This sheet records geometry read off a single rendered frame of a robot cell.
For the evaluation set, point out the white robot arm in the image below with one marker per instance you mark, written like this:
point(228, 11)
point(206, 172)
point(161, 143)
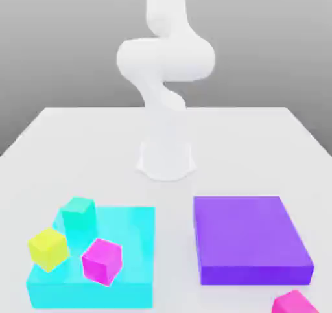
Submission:
point(166, 59)

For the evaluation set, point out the large cyan box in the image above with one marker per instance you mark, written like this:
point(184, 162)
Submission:
point(129, 253)

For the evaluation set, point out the small magenta cube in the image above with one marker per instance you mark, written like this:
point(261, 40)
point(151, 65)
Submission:
point(101, 262)

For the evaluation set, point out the large purple box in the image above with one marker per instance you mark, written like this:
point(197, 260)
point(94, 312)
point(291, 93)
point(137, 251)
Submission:
point(246, 235)

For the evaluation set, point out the small yellow cube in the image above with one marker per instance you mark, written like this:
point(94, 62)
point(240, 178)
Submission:
point(48, 249)

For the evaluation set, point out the small pink cube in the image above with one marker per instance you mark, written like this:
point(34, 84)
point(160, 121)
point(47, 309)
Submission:
point(293, 304)

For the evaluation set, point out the small teal cube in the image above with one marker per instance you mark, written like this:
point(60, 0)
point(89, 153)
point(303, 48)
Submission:
point(77, 214)

